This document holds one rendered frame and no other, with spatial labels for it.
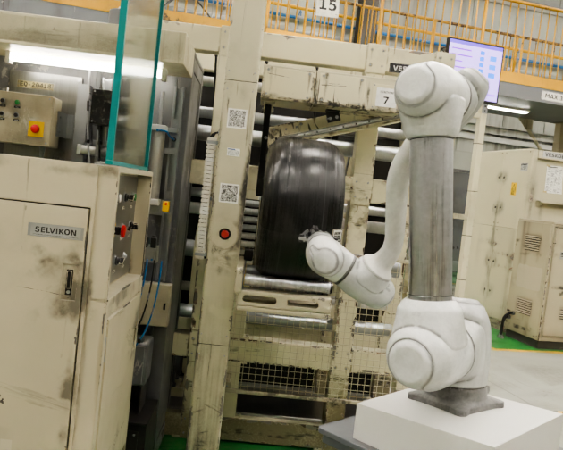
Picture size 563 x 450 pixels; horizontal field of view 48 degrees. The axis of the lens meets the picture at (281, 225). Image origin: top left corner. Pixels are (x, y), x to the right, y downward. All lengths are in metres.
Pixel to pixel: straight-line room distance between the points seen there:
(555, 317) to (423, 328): 5.36
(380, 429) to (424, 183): 0.61
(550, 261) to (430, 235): 5.20
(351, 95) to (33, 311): 1.60
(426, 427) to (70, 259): 1.01
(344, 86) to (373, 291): 1.19
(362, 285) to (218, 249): 0.82
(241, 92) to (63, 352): 1.20
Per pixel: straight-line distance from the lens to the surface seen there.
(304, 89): 2.76
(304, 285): 2.41
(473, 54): 6.49
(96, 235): 1.78
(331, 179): 2.30
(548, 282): 6.67
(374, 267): 1.81
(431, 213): 1.47
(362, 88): 2.79
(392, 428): 1.61
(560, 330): 6.85
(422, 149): 1.49
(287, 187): 2.27
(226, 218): 2.46
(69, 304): 1.82
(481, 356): 1.65
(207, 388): 2.59
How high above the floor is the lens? 1.25
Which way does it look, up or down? 3 degrees down
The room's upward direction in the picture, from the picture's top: 6 degrees clockwise
